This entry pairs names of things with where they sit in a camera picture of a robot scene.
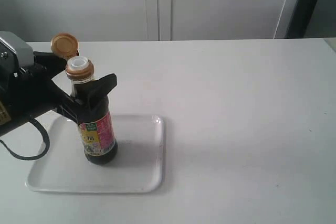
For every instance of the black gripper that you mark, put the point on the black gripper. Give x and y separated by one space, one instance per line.
27 93

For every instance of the dark soy sauce bottle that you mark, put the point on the dark soy sauce bottle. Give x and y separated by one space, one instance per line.
94 119

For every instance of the white plastic tray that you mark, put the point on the white plastic tray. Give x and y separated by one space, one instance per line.
136 168

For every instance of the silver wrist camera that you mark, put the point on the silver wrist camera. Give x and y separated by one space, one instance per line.
22 50

